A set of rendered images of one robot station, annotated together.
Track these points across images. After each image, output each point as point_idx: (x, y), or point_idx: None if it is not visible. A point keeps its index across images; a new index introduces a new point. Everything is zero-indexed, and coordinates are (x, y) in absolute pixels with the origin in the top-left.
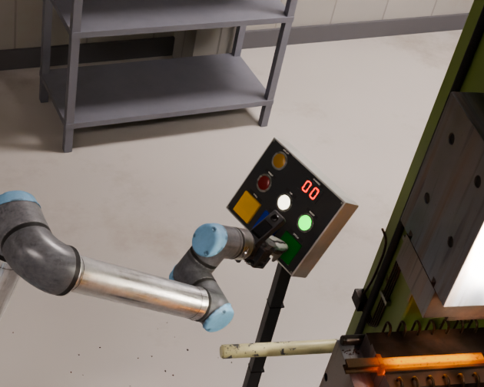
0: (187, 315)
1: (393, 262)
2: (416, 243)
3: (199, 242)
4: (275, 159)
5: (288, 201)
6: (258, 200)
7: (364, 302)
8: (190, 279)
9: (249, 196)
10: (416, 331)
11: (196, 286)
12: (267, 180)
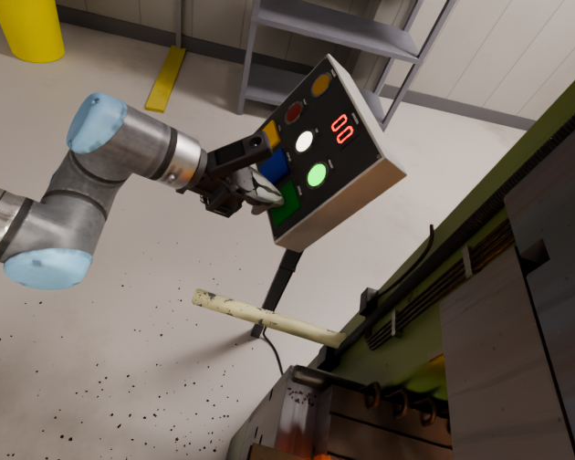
0: None
1: (429, 280)
2: (561, 302)
3: (75, 121)
4: (317, 82)
5: (308, 141)
6: (280, 133)
7: (371, 308)
8: (50, 185)
9: (272, 128)
10: (423, 413)
11: (45, 198)
12: (297, 109)
